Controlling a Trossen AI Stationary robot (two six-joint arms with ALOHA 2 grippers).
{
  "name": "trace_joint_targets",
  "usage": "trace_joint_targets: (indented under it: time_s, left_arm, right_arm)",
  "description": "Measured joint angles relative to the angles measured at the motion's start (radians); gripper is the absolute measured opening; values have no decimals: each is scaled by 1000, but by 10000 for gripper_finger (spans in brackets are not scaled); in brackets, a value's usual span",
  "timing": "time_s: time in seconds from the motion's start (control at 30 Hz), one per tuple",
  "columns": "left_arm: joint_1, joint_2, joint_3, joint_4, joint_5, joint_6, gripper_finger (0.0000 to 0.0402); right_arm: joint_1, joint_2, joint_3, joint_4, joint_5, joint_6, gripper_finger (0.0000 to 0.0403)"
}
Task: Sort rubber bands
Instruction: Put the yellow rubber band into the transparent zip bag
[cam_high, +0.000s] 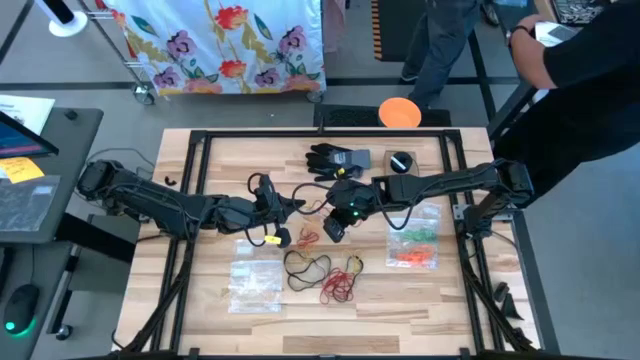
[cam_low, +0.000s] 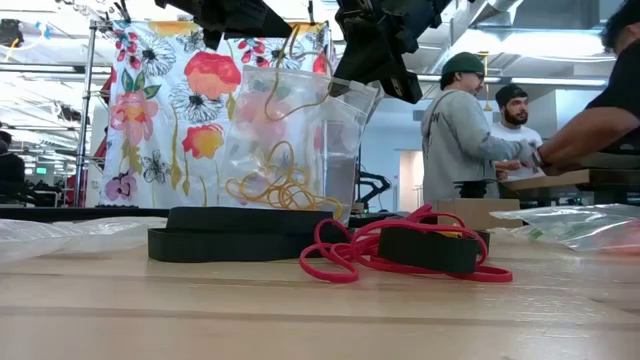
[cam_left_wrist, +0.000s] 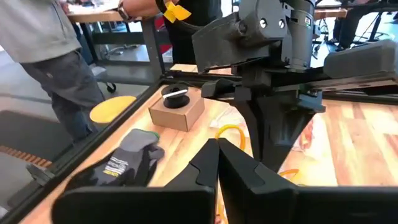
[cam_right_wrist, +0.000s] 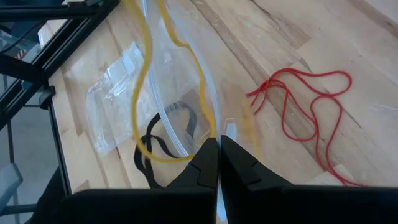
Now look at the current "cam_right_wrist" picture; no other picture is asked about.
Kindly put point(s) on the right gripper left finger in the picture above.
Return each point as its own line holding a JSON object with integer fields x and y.
{"x": 199, "y": 174}

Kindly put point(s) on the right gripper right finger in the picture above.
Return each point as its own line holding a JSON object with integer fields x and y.
{"x": 242, "y": 174}

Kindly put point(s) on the yellow rubber band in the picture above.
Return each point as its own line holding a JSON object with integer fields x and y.
{"x": 200, "y": 77}
{"x": 248, "y": 124}
{"x": 148, "y": 49}

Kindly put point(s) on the red rubber band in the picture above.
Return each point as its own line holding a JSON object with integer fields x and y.
{"x": 289, "y": 71}
{"x": 340, "y": 109}

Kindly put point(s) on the wide black rubber band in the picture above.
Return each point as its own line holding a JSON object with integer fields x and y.
{"x": 149, "y": 130}

